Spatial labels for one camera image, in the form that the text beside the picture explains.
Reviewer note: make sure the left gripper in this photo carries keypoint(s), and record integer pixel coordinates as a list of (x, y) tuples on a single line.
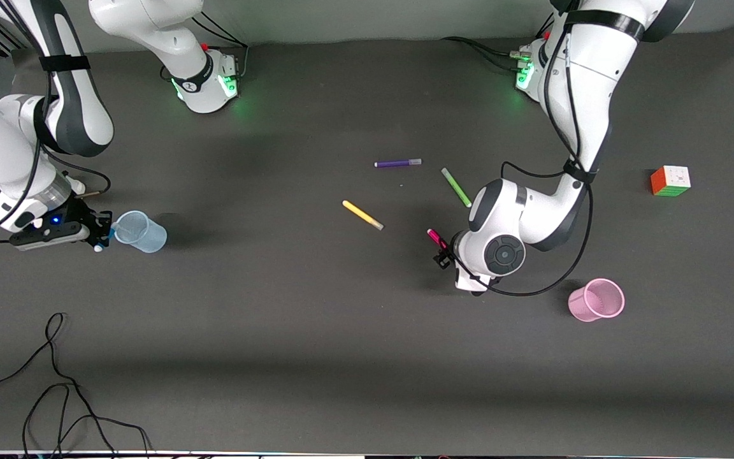
[(445, 258)]

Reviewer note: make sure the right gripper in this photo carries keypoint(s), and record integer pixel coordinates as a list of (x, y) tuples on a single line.
[(88, 218)]

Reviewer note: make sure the pink marker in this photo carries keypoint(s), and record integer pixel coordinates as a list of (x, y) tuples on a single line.
[(436, 237)]

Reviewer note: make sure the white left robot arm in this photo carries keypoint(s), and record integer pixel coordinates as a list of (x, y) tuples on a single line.
[(590, 76)]

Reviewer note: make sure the translucent blue cup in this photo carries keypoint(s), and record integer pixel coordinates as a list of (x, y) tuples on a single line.
[(149, 238)]

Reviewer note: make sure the green marker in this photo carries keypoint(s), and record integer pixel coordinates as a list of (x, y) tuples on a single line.
[(456, 187)]

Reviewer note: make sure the yellow marker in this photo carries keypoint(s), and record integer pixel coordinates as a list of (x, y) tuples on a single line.
[(361, 215)]

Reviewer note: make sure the purple marker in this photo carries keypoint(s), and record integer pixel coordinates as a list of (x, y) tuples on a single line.
[(395, 164)]

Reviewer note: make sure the dark grey table cover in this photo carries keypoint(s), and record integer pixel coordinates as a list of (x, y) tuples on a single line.
[(367, 357)]

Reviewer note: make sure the pink cup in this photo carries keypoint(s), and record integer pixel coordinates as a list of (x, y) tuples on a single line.
[(580, 307)]

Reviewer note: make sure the colourful puzzle cube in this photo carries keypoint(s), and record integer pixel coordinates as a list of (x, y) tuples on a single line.
[(673, 177)]

